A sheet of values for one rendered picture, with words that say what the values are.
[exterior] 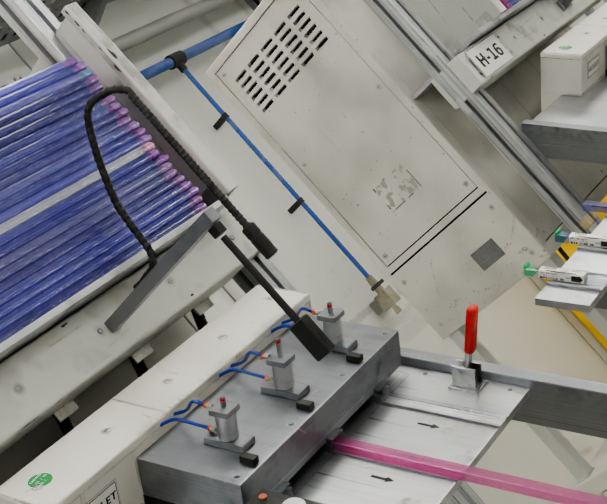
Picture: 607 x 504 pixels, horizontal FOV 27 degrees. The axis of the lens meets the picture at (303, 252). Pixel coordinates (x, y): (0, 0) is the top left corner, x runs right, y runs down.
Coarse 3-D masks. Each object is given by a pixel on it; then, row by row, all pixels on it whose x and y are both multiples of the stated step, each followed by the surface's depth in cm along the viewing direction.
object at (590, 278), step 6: (528, 270) 160; (534, 270) 159; (528, 276) 160; (534, 276) 160; (588, 276) 156; (594, 276) 155; (600, 276) 155; (606, 276) 155; (588, 282) 156; (594, 282) 155; (600, 282) 155; (606, 282) 155
